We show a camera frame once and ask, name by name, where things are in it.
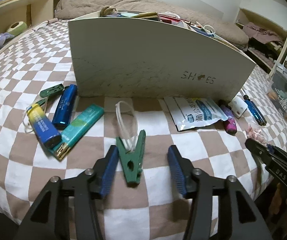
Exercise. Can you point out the teal lighter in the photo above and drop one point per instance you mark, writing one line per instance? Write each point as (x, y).
(76, 130)

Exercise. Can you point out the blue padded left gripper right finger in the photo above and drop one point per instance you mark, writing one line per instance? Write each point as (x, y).
(221, 208)

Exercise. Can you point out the dark blue lighter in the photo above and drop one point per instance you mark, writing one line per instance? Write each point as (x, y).
(62, 115)

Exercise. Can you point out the white and blue sachet packet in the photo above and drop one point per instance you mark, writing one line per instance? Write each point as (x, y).
(189, 113)

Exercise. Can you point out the yellow and blue lighter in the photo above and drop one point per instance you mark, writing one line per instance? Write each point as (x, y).
(45, 131)

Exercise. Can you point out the wall closet with clothes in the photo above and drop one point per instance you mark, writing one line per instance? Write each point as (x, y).
(267, 43)

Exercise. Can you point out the green clothespin with white loop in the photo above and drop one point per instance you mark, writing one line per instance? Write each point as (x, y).
(130, 149)

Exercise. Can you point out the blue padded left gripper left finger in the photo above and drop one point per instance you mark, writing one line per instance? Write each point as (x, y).
(48, 217)

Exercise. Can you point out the blue screwdriver pen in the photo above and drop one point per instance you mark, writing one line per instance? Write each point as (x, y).
(254, 109)

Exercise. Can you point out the green avocado plush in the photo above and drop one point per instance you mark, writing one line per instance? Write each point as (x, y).
(17, 28)

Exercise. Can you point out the knotted rope ball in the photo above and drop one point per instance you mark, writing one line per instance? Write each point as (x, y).
(108, 10)

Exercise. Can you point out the wooden headboard shelf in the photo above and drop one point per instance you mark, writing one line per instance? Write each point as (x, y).
(32, 12)

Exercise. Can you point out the white cardboard shoe box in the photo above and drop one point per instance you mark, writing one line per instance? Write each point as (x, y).
(132, 57)

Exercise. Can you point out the beige duvet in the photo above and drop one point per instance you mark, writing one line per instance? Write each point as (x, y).
(69, 9)

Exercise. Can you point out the checkered bed sheet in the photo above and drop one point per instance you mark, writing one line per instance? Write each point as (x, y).
(153, 210)

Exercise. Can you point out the dark green clothespin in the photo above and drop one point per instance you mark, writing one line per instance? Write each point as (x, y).
(52, 91)

